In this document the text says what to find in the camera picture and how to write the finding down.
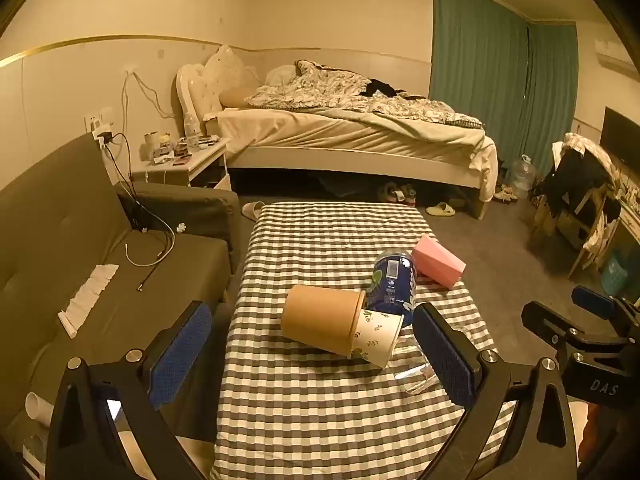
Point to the teal basket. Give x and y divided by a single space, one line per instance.
614 272

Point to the black television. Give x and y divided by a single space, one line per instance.
620 132

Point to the black garment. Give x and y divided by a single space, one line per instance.
382 89

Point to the floral blanket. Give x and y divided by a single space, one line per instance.
350 92

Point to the checkered tablecloth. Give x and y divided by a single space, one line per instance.
310 410

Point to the white floral paper cup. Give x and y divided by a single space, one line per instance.
377 335

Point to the white pillow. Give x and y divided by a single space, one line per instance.
280 74

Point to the white bed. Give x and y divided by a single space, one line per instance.
350 140

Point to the white tissue paper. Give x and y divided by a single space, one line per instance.
90 292

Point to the clear water bottle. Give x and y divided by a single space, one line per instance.
192 132

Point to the white jar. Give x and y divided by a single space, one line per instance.
152 142

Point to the person's right forearm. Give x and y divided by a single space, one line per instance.
592 435

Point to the pink box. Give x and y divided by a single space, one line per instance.
437 262

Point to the white nightstand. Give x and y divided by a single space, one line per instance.
192 165

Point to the yellow slipper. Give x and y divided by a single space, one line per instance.
441 209

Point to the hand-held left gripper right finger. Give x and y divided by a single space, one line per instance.
445 360

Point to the brown paper cup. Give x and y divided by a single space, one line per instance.
320 320

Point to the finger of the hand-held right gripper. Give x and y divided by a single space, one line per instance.
542 321
595 302

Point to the wooden chair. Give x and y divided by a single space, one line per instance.
555 215

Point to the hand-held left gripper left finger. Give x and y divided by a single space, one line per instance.
182 355

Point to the white tube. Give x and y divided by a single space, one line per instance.
39 406

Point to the air conditioner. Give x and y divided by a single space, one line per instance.
614 54

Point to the white slipper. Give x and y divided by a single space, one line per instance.
252 210

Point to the pair of shoes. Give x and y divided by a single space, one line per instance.
397 193

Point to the green curtain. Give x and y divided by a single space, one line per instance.
480 60

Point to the grey sofa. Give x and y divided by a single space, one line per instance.
65 240

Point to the blue label plastic bottle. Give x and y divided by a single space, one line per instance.
392 282

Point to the wall power socket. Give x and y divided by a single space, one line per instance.
99 122

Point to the dark jacket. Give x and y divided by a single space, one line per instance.
575 175

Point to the large water jug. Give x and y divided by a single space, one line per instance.
524 176

